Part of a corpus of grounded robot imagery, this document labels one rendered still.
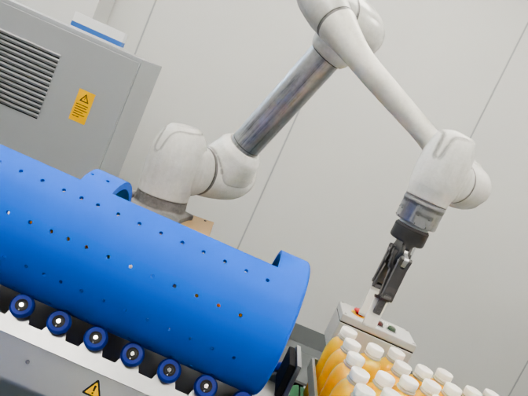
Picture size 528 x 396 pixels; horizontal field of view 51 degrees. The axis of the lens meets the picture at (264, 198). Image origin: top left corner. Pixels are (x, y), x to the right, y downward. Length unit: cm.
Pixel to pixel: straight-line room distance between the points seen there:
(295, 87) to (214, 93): 221
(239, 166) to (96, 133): 107
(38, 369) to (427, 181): 83
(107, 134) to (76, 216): 158
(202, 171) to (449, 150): 76
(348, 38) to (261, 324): 71
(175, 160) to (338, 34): 57
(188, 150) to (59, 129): 117
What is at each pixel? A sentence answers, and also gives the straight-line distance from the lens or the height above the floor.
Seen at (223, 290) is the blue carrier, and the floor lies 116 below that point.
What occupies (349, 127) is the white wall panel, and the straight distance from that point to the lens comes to 383.
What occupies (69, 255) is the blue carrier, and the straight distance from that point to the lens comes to 103.
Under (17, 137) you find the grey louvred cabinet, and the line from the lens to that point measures 274.
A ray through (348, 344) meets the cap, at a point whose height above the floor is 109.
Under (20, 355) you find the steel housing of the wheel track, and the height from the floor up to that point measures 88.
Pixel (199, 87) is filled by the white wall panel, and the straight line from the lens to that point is 380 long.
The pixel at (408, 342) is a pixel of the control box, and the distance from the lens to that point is 145.
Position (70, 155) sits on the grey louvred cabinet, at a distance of 266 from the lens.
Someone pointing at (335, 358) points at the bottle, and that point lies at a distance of 126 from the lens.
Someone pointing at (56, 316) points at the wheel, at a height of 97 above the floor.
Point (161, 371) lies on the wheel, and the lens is 109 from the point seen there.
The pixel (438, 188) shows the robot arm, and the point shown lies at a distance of 115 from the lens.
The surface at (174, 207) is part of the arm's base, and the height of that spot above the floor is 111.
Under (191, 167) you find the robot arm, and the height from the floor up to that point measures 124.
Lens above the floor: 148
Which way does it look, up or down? 9 degrees down
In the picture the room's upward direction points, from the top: 24 degrees clockwise
